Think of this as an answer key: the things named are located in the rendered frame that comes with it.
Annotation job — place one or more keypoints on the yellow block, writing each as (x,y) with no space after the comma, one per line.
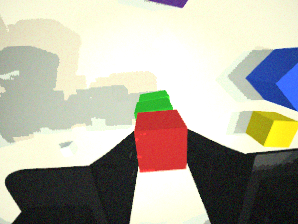
(272,129)

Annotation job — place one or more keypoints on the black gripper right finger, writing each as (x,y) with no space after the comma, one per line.
(227,180)

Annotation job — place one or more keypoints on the purple cube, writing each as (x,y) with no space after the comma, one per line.
(173,3)

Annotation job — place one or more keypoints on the blue block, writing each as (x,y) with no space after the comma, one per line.
(276,77)

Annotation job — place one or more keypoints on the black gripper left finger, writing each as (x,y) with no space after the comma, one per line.
(107,184)

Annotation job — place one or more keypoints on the red block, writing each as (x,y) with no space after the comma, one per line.
(161,141)

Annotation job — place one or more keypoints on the green block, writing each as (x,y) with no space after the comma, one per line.
(153,95)
(160,104)

